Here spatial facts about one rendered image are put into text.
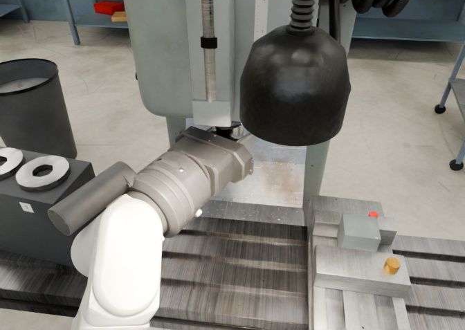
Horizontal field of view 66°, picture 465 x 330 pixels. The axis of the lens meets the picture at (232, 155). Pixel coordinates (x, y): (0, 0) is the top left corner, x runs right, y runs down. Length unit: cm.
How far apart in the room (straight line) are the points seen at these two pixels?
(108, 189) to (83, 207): 3
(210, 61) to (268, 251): 52
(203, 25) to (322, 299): 48
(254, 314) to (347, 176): 185
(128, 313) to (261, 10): 31
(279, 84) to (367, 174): 233
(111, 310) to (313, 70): 26
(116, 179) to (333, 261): 39
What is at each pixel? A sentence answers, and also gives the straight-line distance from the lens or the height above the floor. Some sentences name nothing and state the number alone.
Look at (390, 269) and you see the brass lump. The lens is 66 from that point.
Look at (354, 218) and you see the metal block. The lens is 69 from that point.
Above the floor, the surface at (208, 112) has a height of 136.
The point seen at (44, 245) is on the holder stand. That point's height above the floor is 98.
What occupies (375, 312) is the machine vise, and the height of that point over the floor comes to 100.
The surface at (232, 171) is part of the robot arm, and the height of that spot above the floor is 123.
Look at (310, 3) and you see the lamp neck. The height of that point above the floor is 149.
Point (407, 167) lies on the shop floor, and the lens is 270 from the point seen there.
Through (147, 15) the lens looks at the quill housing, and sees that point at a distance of 40.
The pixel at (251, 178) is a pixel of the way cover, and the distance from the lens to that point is 95.
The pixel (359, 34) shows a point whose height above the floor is 23.
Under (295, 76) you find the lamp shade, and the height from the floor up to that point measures 146.
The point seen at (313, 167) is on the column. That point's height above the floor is 89.
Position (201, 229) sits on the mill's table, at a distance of 83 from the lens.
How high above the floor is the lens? 155
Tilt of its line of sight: 38 degrees down
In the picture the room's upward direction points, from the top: straight up
